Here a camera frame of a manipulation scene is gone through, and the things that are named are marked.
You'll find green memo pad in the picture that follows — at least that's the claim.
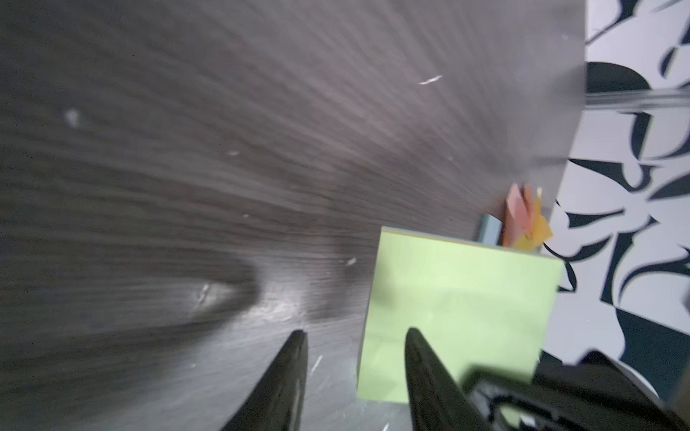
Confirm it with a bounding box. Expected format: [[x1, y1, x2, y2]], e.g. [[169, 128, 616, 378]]
[[356, 227, 564, 403]]

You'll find torn yellow memo page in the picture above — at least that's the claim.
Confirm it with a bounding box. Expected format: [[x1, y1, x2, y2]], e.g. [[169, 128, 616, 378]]
[[511, 184, 553, 252]]

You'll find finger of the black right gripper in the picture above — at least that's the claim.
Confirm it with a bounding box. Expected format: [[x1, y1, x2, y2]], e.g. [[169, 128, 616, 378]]
[[464, 351, 689, 430]]

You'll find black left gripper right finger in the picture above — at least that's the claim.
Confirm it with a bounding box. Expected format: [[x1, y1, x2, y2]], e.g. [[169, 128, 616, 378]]
[[404, 328, 490, 431]]

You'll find torn pink memo page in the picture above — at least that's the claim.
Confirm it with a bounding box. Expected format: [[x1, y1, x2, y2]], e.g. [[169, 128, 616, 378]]
[[501, 183, 534, 247]]

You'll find torn blue memo page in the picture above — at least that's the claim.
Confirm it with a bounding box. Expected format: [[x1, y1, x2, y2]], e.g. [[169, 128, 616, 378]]
[[476, 214, 503, 246]]

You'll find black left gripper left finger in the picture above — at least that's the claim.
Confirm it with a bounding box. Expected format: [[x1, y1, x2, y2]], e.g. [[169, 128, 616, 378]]
[[222, 330, 308, 431]]

